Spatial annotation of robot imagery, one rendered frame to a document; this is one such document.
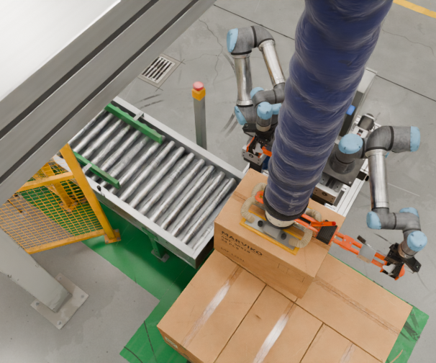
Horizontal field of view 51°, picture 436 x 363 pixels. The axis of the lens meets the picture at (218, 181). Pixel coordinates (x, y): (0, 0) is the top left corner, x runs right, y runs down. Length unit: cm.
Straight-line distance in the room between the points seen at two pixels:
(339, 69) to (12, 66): 110
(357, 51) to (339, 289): 189
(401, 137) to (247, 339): 144
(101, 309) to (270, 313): 129
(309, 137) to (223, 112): 259
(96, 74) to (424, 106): 430
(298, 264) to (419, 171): 206
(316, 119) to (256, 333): 161
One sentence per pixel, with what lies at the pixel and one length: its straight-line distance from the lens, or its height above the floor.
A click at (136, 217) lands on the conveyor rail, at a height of 59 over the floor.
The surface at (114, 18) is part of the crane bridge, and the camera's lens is 44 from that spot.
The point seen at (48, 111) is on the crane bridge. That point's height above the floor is 300.
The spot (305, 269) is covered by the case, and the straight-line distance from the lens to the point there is 240.
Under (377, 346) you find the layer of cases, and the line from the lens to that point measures 296.
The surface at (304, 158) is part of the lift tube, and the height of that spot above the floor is 185.
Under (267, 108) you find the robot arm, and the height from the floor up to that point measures 156.
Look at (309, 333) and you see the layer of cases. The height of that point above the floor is 54.
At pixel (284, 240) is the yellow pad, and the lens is 242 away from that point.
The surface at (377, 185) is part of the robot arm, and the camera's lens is 212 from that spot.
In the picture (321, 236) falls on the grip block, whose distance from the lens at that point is 232.
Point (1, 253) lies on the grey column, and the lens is 262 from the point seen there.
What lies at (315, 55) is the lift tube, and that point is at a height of 237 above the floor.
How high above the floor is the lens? 332
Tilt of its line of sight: 61 degrees down
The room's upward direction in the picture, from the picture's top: straight up
